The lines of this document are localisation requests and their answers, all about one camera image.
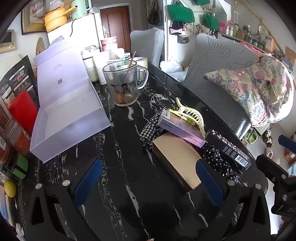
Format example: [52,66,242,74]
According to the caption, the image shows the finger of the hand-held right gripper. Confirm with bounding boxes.
[278,135,296,154]
[255,154,292,204]

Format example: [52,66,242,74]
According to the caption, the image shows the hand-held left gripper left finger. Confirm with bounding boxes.
[24,158,103,241]

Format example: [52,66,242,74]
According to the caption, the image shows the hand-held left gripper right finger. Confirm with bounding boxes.
[195,159,272,241]

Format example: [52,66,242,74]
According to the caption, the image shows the black polka dot scrunchie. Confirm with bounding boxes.
[200,145,238,182]

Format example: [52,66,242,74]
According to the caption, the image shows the long black cardboard box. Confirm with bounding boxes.
[205,128,252,171]

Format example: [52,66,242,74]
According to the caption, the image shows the gold cardboard box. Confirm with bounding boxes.
[152,132,202,193]

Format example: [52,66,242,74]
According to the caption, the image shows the purple cardboard box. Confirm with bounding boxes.
[158,109,206,148]

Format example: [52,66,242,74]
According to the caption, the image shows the cream hair claw clip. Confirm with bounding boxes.
[176,97,206,137]

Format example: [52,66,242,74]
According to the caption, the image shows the white gift box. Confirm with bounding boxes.
[30,44,112,164]

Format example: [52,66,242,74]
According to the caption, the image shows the black white gingham scrunchie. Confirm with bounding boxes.
[140,111,167,150]

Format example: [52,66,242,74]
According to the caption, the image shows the green slippers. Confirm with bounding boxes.
[243,128,258,144]

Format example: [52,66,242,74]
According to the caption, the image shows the floral printed cushion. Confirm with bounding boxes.
[205,56,295,127]

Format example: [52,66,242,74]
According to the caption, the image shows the jar with green lid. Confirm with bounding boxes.
[5,152,28,180]

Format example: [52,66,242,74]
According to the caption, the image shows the small yellow round object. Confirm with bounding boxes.
[4,178,17,198]

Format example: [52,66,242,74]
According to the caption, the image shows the brown cardboard box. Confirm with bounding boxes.
[284,45,296,67]

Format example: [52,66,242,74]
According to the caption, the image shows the clear jar brown contents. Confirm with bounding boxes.
[0,97,31,156]

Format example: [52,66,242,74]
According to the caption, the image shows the red canister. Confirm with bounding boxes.
[9,90,39,135]

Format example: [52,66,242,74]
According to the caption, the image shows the glass mug with cartoon print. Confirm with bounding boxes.
[102,61,149,107]

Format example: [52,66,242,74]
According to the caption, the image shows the white cylindrical cup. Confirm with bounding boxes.
[94,52,112,85]

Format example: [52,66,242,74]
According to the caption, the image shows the shelf of bottles and jars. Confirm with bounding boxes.
[217,21,278,54]

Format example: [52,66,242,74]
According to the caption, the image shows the chair with grey leaf cover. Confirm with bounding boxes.
[130,28,165,67]
[183,34,262,139]

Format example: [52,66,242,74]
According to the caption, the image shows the white bottle with clear lid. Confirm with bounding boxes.
[81,46,100,82]

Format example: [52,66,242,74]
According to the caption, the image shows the clear plastic bag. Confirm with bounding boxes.
[159,59,185,80]

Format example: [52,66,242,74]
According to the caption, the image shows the black printed pouch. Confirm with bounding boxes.
[0,55,38,109]

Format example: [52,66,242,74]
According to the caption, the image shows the thin stirring stick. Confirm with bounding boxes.
[126,51,136,79]

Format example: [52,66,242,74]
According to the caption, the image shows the clear tape roll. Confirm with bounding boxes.
[133,56,149,70]

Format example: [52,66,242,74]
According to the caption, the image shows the pink cup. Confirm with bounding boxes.
[100,37,118,52]

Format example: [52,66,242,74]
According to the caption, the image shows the small green handbag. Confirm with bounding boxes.
[202,13,219,32]

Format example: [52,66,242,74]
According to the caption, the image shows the woven straw fan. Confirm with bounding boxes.
[35,37,45,56]

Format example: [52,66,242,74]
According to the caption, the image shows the white refrigerator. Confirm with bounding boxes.
[47,13,102,51]

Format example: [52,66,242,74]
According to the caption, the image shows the brown door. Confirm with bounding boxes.
[100,6,132,50]

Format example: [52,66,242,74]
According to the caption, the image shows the large green handbag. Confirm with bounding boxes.
[167,0,195,24]

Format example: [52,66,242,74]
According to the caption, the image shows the pale green electric kettle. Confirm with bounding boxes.
[70,0,90,20]

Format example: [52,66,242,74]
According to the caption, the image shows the dark hanging bag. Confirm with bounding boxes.
[147,0,161,26]

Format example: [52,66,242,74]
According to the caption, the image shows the black power cable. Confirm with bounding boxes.
[69,20,77,38]

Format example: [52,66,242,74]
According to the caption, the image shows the wall intercom panel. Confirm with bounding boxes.
[0,29,16,54]

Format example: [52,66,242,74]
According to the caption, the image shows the yellow pot with handle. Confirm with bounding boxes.
[44,6,77,33]

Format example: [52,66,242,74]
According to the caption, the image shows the framed wall picture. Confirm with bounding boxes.
[21,0,48,35]

